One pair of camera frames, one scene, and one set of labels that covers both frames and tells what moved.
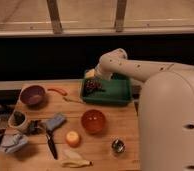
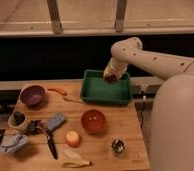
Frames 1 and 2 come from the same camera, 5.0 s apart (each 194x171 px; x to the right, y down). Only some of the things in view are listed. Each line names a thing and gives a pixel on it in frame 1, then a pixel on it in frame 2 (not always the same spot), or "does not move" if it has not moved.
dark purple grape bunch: x=92 y=86 to x=111 y=79
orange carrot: x=58 y=90 does not move
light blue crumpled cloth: x=13 y=141 does not move
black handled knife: x=51 y=143 does not move
